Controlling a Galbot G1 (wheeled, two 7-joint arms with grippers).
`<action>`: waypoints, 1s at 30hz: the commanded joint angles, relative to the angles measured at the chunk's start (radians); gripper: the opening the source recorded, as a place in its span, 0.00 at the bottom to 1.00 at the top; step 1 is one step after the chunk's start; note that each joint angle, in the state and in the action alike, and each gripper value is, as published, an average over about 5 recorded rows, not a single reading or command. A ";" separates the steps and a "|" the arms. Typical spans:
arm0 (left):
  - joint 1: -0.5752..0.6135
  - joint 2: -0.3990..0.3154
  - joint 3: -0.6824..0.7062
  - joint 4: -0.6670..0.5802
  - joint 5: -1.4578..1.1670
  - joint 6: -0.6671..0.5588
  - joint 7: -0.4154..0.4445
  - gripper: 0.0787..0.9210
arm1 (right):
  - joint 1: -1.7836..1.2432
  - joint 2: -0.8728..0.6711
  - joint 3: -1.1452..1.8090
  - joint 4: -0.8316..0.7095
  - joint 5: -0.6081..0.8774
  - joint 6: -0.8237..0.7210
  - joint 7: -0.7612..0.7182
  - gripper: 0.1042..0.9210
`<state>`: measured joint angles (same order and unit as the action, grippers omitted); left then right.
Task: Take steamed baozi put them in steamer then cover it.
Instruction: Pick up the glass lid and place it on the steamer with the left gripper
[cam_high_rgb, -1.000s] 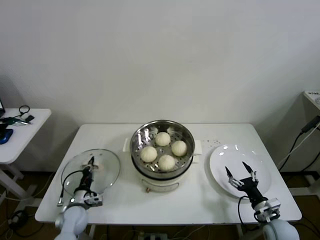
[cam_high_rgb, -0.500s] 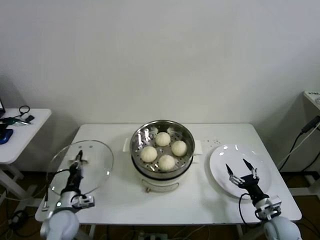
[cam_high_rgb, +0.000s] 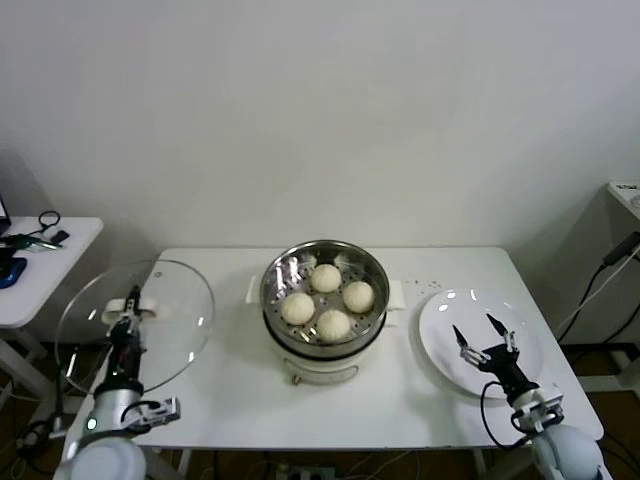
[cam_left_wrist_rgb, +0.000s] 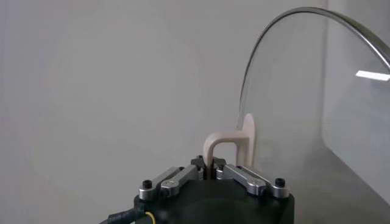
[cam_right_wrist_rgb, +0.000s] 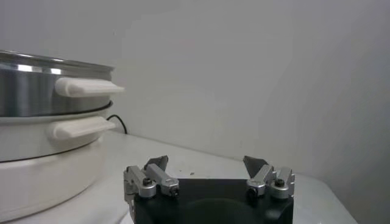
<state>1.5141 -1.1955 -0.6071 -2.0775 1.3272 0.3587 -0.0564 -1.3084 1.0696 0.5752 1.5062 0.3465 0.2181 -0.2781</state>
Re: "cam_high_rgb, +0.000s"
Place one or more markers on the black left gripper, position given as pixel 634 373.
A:
pixel 125 355

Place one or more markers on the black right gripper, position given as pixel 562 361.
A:
pixel 505 367

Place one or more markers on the white steamed baozi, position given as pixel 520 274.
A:
pixel 334 325
pixel 298 308
pixel 358 296
pixel 326 277

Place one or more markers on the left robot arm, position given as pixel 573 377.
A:
pixel 105 450

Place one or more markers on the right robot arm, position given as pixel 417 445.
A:
pixel 565 450

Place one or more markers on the stainless steel steamer basket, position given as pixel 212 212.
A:
pixel 280 270

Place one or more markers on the white round plate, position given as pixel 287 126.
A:
pixel 440 320

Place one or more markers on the white side table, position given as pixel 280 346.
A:
pixel 50 270

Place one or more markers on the small black device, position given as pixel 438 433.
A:
pixel 60 237

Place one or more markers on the blue handheld device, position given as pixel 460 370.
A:
pixel 10 275

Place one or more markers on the white electric cooker base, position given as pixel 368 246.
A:
pixel 320 367

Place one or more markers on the power strip under table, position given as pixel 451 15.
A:
pixel 310 472

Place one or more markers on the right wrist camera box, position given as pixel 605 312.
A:
pixel 542 407

